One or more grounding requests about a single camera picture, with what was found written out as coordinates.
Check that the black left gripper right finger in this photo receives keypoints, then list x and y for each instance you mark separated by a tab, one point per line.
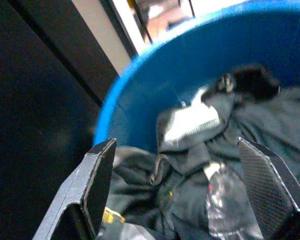
265	185

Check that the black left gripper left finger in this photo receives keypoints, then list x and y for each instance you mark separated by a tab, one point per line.
90	185

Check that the dark grey garment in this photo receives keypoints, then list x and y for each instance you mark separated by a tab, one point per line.
175	200

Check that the black and white garment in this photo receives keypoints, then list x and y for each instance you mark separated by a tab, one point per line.
192	120

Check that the dark cabinet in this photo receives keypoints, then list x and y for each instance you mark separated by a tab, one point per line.
40	100

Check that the black fuzzy garment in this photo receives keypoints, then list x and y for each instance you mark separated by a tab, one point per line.
252	82

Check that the blue plastic laundry basin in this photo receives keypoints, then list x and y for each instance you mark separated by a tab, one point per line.
190	57

